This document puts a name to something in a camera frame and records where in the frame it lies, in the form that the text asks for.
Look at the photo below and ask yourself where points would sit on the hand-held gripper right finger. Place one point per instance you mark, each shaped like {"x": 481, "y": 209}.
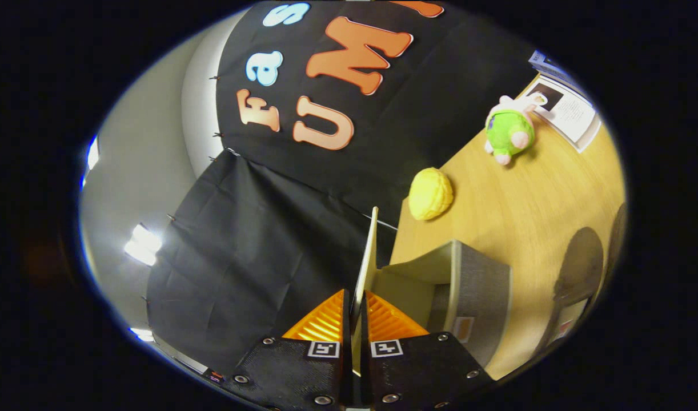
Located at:
{"x": 365, "y": 342}

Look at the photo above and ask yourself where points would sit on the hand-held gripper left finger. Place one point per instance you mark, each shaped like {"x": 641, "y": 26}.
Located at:
{"x": 346, "y": 342}

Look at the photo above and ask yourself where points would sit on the grey fabric storage box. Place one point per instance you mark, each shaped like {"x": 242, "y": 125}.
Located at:
{"x": 480, "y": 297}

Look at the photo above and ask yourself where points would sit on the brown fuzzy shoe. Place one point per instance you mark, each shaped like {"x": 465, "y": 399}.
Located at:
{"x": 580, "y": 268}
{"x": 617, "y": 234}

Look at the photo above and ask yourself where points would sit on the yellow plush toy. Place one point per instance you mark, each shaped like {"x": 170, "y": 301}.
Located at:
{"x": 430, "y": 194}

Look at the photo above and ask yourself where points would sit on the narrow ceiling light strip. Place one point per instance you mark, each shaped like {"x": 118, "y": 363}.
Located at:
{"x": 142, "y": 334}

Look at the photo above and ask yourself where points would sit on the wide ceiling light panel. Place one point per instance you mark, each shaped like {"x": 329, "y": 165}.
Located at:
{"x": 143, "y": 245}

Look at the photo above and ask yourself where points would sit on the green and pink plush toy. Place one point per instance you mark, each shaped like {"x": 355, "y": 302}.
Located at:
{"x": 509, "y": 131}

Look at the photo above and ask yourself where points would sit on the white book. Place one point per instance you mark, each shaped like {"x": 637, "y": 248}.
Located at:
{"x": 572, "y": 111}

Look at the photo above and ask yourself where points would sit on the blue book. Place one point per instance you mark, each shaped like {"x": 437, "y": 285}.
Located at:
{"x": 549, "y": 67}

